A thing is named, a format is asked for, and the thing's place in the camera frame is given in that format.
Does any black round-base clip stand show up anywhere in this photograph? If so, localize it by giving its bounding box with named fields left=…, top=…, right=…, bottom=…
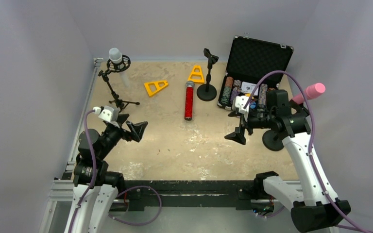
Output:
left=262, top=100, right=311, bottom=151

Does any red glitter microphone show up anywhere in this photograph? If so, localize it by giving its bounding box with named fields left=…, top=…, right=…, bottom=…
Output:
left=184, top=81, right=195, bottom=121

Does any black tripod shock-mount stand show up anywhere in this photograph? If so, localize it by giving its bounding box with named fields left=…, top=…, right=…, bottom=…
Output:
left=98, top=60, right=140, bottom=112

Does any pink microphone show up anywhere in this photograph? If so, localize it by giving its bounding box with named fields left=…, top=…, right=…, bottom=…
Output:
left=291, top=83, right=326, bottom=104

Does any white microphone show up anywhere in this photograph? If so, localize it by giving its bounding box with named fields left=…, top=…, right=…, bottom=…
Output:
left=108, top=47, right=131, bottom=88

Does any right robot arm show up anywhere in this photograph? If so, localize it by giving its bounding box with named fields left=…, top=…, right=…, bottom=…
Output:
left=226, top=90, right=351, bottom=233

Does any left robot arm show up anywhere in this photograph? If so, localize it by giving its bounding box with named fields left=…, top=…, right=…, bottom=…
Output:
left=65, top=111, right=148, bottom=233

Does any white card deck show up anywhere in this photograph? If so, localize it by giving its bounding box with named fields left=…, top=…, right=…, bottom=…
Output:
left=240, top=82, right=257, bottom=94

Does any yellow triangle block rear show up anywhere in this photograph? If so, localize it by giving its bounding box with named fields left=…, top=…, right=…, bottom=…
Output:
left=187, top=65, right=205, bottom=84

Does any yellow triangle block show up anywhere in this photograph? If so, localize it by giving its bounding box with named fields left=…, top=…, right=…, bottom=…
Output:
left=187, top=65, right=205, bottom=84
left=144, top=80, right=169, bottom=97

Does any yellow triangle block left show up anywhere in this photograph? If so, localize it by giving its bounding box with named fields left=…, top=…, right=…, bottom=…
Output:
left=144, top=80, right=169, bottom=97

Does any black poker chip case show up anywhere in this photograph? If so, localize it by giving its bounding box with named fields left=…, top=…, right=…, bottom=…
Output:
left=217, top=36, right=294, bottom=110

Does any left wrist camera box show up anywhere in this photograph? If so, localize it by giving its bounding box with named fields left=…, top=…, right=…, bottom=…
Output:
left=92, top=105, right=119, bottom=123

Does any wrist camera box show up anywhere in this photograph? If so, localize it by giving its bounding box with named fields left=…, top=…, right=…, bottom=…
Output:
left=232, top=96, right=250, bottom=120
left=92, top=105, right=119, bottom=123

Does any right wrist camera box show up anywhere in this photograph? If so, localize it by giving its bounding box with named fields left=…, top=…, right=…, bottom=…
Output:
left=232, top=96, right=250, bottom=120

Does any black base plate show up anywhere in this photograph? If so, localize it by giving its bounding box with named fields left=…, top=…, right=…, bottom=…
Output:
left=95, top=179, right=284, bottom=213

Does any aluminium frame rail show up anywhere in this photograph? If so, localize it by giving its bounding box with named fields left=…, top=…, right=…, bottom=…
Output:
left=39, top=57, right=104, bottom=233

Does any purple cable loop front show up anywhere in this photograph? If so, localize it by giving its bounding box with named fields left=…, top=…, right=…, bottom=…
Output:
left=107, top=185, right=163, bottom=226

